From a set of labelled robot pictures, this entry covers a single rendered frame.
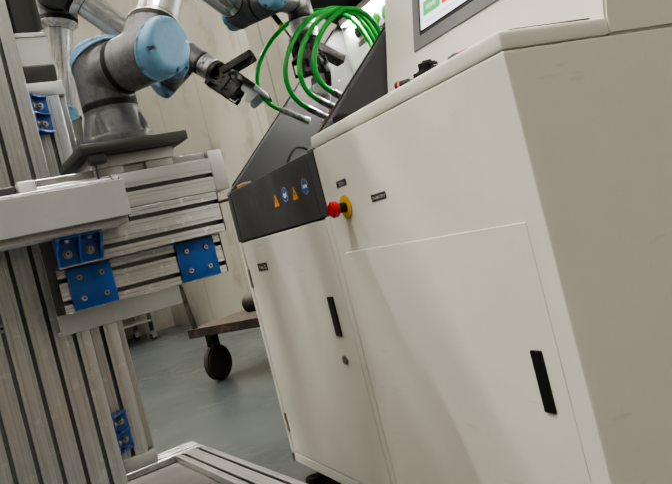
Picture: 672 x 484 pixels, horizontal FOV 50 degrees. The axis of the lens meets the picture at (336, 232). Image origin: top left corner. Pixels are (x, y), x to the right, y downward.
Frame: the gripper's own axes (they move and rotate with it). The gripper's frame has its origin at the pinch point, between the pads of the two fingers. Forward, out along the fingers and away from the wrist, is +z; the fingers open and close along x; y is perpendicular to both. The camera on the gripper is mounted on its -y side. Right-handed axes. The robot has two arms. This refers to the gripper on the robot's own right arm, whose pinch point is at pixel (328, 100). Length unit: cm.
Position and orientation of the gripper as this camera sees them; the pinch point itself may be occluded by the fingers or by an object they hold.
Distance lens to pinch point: 212.1
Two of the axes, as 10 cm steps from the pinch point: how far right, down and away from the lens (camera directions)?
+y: -8.7, 2.2, -4.4
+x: 4.2, -1.0, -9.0
